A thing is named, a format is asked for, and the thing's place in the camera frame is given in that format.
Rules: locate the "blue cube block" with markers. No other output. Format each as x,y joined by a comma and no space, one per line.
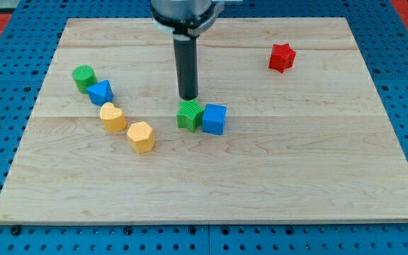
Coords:
214,119

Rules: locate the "green star block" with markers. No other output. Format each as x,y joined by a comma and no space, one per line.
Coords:
189,115

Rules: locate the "yellow hexagon block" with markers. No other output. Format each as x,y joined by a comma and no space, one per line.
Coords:
141,137

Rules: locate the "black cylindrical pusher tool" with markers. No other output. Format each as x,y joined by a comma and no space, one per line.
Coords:
186,68

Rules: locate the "wooden board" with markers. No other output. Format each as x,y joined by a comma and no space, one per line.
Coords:
311,145

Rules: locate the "yellow heart block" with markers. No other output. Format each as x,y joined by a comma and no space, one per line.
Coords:
113,118

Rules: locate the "red star block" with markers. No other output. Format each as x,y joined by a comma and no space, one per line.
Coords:
282,57

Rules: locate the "blue triangle block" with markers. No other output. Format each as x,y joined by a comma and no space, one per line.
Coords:
100,93

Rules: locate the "green cylinder block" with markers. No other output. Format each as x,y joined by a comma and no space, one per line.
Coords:
84,76

